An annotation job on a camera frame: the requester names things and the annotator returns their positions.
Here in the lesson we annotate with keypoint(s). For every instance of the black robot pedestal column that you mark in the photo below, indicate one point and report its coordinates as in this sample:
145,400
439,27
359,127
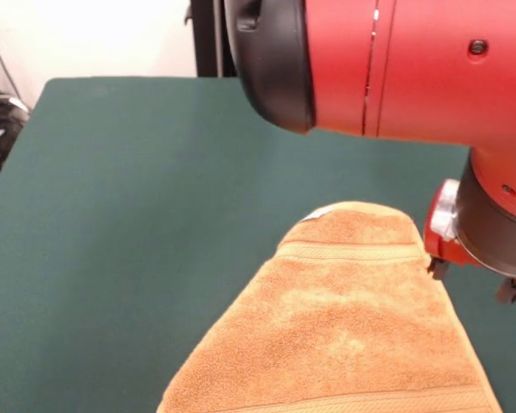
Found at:
206,43

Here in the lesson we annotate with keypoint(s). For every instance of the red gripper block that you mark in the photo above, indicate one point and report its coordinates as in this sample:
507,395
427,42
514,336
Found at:
438,245

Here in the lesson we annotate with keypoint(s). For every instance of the tan terry towel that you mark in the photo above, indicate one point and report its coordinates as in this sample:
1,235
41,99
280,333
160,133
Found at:
348,322

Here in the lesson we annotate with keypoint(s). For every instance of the dark green table cloth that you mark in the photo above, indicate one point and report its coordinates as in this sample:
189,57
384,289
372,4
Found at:
112,215

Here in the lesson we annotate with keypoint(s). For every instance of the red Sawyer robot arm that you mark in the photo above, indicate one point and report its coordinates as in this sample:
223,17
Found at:
413,64

